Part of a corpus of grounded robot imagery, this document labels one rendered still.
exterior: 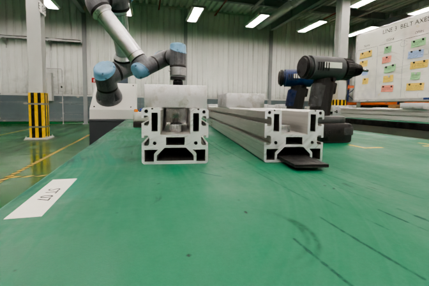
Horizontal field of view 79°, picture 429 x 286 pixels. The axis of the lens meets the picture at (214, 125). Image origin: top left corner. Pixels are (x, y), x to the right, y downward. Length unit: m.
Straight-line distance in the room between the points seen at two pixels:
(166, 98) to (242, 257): 0.34
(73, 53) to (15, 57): 2.11
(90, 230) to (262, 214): 0.13
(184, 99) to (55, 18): 12.68
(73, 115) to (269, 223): 12.34
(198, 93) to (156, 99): 0.07
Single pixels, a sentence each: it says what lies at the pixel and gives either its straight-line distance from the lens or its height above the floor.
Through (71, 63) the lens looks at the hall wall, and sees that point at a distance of 12.63.
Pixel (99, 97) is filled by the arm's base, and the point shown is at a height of 0.90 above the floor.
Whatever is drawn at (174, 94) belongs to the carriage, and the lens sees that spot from 0.47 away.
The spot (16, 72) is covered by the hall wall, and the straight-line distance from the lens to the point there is 13.21.
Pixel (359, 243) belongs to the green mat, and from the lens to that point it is 0.21.
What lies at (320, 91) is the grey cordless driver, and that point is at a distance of 0.71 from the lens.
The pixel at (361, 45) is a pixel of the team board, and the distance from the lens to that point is 4.51.
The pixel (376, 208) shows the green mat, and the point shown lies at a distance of 0.29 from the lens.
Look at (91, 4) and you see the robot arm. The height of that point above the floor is 1.30.
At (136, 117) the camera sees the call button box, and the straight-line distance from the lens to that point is 1.05.
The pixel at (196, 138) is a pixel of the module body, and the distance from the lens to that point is 0.40.
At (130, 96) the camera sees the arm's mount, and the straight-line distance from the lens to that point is 1.73.
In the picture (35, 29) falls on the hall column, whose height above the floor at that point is 2.55.
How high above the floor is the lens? 0.87
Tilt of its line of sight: 4 degrees down
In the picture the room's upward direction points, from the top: 1 degrees clockwise
